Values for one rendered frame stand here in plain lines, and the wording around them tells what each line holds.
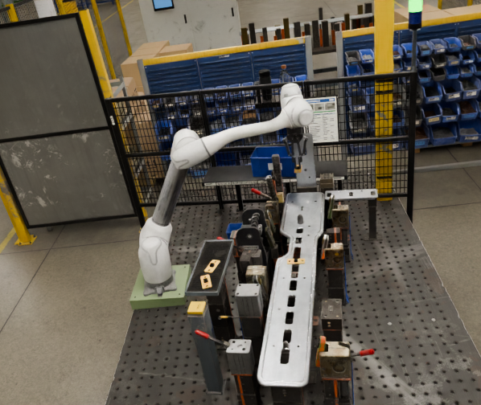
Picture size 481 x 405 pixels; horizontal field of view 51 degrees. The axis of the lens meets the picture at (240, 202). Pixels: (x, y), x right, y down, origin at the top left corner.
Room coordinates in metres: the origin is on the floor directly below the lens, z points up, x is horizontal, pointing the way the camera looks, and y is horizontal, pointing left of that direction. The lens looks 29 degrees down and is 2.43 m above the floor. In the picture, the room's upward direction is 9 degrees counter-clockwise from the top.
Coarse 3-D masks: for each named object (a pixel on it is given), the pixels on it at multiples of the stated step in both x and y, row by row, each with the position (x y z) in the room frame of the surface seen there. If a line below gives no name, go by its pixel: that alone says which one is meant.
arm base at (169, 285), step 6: (174, 270) 2.30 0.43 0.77; (174, 276) 2.24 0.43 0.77; (144, 282) 2.23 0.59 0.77; (162, 282) 2.15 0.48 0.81; (168, 282) 2.17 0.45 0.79; (174, 282) 2.19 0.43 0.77; (144, 288) 2.17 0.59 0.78; (150, 288) 2.15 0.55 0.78; (156, 288) 2.13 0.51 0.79; (162, 288) 2.14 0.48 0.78; (168, 288) 2.14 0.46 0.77; (174, 288) 2.14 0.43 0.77; (144, 294) 2.13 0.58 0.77; (150, 294) 2.13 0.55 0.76
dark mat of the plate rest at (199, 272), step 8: (208, 248) 1.88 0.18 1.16; (216, 248) 1.87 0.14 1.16; (224, 248) 1.86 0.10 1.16; (200, 256) 1.83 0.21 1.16; (208, 256) 1.82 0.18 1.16; (216, 256) 1.81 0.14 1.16; (224, 256) 1.80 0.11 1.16; (200, 264) 1.77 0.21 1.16; (224, 264) 1.74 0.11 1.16; (200, 272) 1.71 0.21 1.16; (208, 272) 1.70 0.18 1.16; (216, 272) 1.69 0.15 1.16; (192, 280) 1.67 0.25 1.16; (200, 280) 1.66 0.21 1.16; (216, 280) 1.64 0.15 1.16; (192, 288) 1.61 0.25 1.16; (200, 288) 1.60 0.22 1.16; (208, 288) 1.60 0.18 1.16; (216, 288) 1.59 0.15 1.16
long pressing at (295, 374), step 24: (312, 192) 2.52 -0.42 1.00; (288, 216) 2.30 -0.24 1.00; (312, 216) 2.26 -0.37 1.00; (312, 240) 2.04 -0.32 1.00; (288, 264) 1.88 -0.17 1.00; (312, 264) 1.85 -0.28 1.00; (288, 288) 1.71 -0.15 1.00; (312, 288) 1.69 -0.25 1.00; (288, 312) 1.57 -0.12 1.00; (312, 312) 1.54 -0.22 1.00; (264, 336) 1.45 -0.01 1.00; (264, 360) 1.33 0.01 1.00; (264, 384) 1.22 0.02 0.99; (288, 384) 1.20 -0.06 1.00
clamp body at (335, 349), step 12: (336, 348) 1.27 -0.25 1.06; (348, 348) 1.28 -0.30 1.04; (324, 360) 1.25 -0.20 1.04; (336, 360) 1.24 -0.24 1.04; (348, 360) 1.23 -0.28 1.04; (324, 372) 1.25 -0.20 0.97; (336, 372) 1.24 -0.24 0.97; (348, 372) 1.23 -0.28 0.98; (324, 384) 1.26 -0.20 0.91; (336, 384) 1.24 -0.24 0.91; (324, 396) 1.26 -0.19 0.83; (336, 396) 1.25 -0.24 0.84; (348, 396) 1.24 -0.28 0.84
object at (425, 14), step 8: (408, 8) 5.48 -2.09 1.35; (424, 8) 5.35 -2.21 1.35; (432, 8) 5.28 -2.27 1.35; (456, 8) 5.10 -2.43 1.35; (464, 8) 5.04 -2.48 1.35; (472, 8) 4.98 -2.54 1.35; (480, 8) 4.93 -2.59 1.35; (400, 16) 5.27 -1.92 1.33; (408, 16) 5.09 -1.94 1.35; (424, 16) 4.98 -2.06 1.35; (432, 16) 4.92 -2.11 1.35; (440, 16) 4.86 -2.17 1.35; (464, 144) 4.73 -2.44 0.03; (416, 152) 4.77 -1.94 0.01
